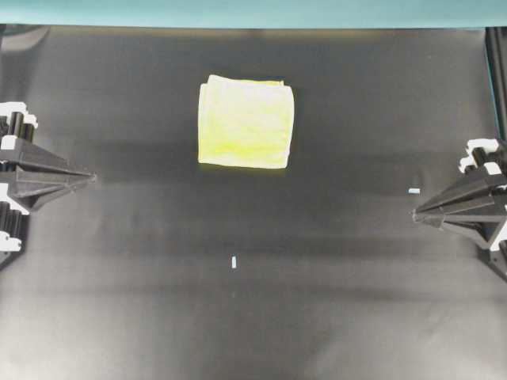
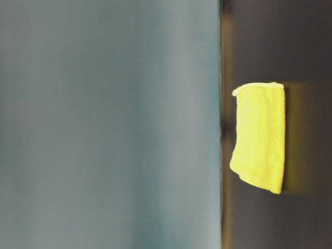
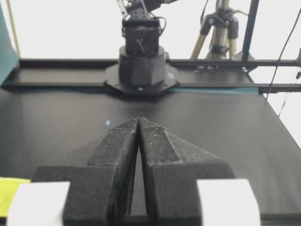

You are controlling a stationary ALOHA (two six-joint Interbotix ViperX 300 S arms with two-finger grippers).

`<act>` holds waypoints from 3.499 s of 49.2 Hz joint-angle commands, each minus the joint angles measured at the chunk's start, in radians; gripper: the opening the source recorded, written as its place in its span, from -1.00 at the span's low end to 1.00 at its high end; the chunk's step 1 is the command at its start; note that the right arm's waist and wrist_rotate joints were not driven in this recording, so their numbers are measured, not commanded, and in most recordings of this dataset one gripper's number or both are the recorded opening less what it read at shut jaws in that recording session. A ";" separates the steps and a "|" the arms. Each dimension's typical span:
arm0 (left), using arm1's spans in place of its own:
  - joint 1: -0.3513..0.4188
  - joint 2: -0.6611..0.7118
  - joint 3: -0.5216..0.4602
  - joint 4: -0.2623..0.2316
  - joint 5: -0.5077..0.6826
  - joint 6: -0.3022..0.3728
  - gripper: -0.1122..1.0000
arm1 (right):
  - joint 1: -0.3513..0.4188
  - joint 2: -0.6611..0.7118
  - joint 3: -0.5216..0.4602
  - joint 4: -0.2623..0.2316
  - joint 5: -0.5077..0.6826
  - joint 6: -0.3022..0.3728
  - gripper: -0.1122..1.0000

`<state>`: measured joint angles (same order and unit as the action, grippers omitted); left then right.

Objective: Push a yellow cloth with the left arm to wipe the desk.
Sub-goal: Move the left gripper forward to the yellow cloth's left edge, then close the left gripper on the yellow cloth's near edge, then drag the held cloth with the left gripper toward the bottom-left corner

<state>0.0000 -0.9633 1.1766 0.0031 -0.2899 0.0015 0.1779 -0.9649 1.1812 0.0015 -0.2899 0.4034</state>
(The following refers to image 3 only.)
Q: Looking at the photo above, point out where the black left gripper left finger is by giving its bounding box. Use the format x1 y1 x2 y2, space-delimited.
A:
32 117 139 226

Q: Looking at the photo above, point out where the yellow cloth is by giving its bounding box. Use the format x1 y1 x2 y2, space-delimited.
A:
0 177 31 218

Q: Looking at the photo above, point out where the black aluminium rail frame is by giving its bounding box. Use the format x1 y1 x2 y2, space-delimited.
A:
1 59 301 95

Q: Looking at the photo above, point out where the teal board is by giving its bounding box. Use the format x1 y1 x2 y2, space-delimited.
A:
0 6 20 85

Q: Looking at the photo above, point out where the black hanging cable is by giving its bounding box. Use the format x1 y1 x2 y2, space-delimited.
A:
267 0 301 102

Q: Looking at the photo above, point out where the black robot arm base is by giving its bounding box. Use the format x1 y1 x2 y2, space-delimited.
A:
104 0 179 96

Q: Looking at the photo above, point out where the camera tripod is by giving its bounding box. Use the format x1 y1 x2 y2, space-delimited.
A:
190 0 239 60

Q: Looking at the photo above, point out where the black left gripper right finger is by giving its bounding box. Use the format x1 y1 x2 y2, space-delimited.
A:
139 117 235 226

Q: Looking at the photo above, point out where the black vertical frame post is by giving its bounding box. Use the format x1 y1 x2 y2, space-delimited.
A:
241 0 259 63

